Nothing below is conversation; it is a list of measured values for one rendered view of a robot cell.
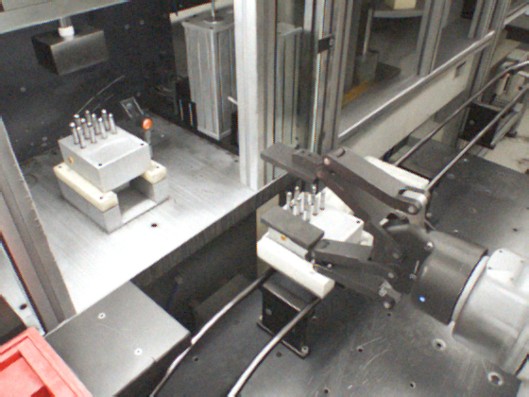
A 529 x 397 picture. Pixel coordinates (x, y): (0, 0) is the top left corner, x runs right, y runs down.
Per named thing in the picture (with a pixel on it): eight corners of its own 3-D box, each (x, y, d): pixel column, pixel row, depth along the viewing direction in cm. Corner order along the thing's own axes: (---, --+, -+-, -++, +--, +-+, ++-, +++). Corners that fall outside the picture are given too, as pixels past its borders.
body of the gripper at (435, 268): (473, 295, 44) (388, 250, 48) (502, 230, 38) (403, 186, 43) (439, 347, 39) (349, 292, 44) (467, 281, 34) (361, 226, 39)
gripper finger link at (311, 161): (332, 182, 43) (336, 156, 41) (291, 163, 46) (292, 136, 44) (342, 176, 44) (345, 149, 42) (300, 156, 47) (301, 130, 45)
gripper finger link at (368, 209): (396, 264, 41) (404, 257, 40) (308, 177, 43) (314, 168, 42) (416, 241, 43) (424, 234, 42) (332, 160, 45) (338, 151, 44)
